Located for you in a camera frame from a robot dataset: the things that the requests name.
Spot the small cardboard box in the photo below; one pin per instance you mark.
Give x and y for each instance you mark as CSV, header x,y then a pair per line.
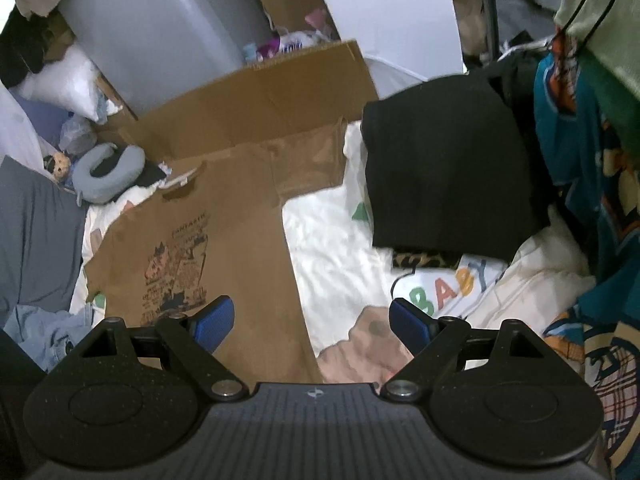
x,y
117,100

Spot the teal cartoon print cloth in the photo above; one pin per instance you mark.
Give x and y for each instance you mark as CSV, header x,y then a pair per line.
x,y
565,110

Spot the detergent bottle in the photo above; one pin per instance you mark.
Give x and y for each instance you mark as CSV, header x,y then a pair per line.
x,y
250,52

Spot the purple white detergent bag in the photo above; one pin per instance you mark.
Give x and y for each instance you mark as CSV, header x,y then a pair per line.
x,y
290,42

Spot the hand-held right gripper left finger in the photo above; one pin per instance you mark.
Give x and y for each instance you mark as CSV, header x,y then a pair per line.
x,y
215,322

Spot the pale purple cloth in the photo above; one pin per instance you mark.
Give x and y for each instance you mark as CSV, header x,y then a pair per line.
x,y
40,120

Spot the clear plastic bag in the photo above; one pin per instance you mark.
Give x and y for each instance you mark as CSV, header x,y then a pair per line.
x,y
77,135

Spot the bear print blanket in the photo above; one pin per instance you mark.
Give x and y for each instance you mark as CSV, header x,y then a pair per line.
x,y
340,260

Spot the black hanging cloth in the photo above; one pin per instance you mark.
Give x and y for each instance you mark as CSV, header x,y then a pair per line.
x,y
25,50

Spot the white pillow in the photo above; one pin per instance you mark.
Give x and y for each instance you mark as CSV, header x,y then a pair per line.
x,y
70,80

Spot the pink pouch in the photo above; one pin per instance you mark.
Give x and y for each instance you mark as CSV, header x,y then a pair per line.
x,y
315,20

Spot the silver wrapped panel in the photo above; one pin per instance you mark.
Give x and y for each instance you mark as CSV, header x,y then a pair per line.
x,y
165,25

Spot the grey neck pillow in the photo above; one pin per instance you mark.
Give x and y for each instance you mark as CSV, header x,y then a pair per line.
x,y
107,191

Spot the teddy bear toy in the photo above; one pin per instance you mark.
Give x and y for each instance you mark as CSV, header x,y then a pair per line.
x,y
57,165

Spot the brown printed t-shirt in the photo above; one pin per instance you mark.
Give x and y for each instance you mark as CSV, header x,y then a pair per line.
x,y
225,240

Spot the leopard print cloth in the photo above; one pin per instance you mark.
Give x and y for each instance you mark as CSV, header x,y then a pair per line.
x,y
425,260

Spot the light blue jeans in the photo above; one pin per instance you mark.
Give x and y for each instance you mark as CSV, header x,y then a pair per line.
x,y
45,335

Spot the folded black garment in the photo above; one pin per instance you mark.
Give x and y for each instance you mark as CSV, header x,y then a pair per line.
x,y
450,170

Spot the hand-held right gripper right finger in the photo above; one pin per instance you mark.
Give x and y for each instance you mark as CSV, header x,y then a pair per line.
x,y
412,322

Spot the white curtain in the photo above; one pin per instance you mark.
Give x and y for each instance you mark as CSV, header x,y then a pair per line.
x,y
15,130

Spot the flattened cardboard box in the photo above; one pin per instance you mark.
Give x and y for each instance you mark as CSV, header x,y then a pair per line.
x,y
280,90

